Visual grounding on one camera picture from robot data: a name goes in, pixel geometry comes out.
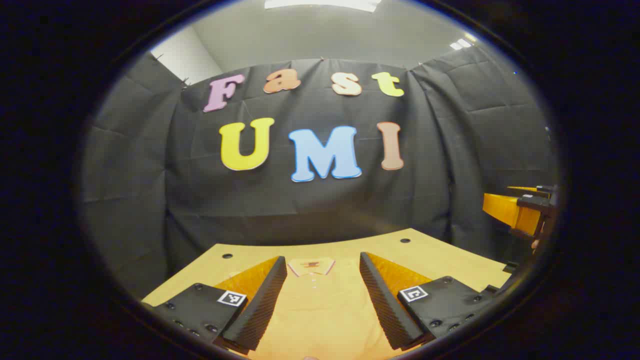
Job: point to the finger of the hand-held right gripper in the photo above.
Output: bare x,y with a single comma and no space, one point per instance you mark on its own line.
505,210
530,189

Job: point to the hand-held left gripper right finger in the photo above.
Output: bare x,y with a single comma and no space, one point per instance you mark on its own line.
385,310

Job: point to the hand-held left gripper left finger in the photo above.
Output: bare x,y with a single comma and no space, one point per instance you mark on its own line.
262,310

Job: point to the orange T-shirt with collar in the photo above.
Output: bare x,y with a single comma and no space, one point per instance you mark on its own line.
320,315

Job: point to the small ceiling light panel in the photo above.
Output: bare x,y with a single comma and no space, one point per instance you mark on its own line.
462,43

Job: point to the long ceiling light panel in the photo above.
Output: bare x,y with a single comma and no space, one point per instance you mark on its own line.
320,4

